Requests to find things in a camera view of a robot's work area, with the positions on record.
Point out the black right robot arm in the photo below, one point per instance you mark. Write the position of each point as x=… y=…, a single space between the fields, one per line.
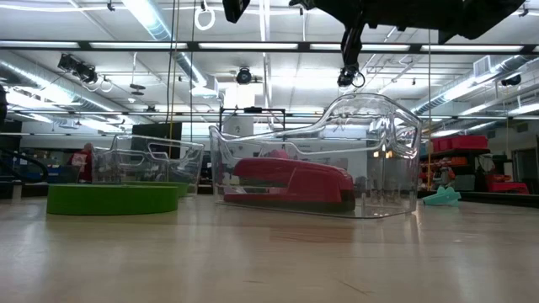
x=463 y=17

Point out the black beam with light strips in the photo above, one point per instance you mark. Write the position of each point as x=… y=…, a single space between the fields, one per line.
x=303 y=46

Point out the black ceiling spotlights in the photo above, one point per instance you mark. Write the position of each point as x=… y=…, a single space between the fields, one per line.
x=78 y=69

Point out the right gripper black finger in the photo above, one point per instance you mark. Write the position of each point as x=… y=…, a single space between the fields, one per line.
x=352 y=46
x=236 y=10

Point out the teal staple remover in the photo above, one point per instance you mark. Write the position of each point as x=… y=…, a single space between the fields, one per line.
x=442 y=198

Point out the black aluminium table frame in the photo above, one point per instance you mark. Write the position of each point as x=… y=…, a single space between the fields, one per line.
x=497 y=198

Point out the red stapler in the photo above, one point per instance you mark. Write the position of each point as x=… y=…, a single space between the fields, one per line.
x=303 y=185

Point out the red box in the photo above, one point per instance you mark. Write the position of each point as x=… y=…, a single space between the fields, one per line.
x=507 y=187

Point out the clear plastic bin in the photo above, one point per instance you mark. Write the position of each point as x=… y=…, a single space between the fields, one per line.
x=147 y=160
x=379 y=126

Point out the red storage bin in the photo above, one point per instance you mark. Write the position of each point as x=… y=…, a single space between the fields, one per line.
x=463 y=143

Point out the black monitor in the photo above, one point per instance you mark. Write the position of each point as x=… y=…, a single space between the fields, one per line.
x=156 y=130

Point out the black overhead camera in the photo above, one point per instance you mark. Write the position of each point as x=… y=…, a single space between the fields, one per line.
x=243 y=76

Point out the person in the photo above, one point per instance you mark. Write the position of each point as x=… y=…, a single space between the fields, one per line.
x=82 y=162

